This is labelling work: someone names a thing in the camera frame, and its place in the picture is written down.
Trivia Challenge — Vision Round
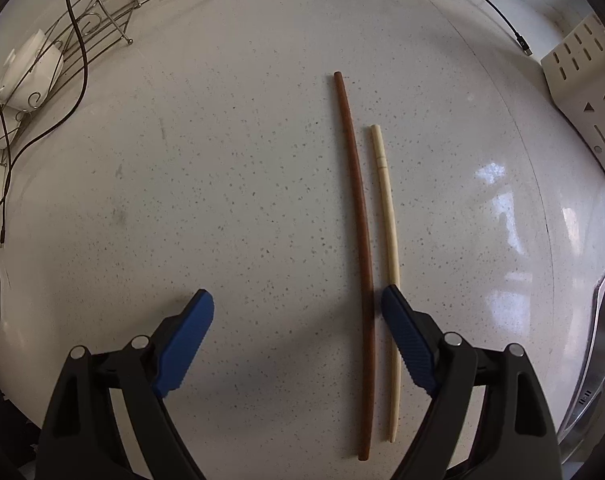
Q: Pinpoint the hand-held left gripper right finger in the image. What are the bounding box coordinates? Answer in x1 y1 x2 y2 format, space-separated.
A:
381 284 563 480

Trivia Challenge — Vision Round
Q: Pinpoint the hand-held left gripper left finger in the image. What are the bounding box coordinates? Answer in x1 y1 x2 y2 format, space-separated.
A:
35 288 216 480

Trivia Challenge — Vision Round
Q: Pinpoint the dark brown wooden chopstick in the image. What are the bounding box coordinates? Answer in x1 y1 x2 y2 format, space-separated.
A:
333 71 375 461

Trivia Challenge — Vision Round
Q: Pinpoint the pale chopstick with ring grooves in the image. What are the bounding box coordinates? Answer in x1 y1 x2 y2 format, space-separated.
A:
371 125 402 443

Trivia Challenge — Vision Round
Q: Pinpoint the cream perforated utensil holder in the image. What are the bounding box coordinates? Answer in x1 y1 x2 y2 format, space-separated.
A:
541 12 605 186

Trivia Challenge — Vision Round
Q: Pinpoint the stainless steel sink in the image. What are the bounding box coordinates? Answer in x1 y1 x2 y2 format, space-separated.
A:
557 240 605 461

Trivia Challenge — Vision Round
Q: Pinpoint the dark cable with small plug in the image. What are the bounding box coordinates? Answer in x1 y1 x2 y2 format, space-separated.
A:
0 0 89 250

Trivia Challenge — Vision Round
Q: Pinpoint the metal wire dish rack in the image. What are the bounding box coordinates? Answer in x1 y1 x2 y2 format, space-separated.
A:
0 0 143 171

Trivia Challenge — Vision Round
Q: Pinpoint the black cable with metal plug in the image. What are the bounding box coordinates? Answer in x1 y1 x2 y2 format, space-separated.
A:
262 0 533 58

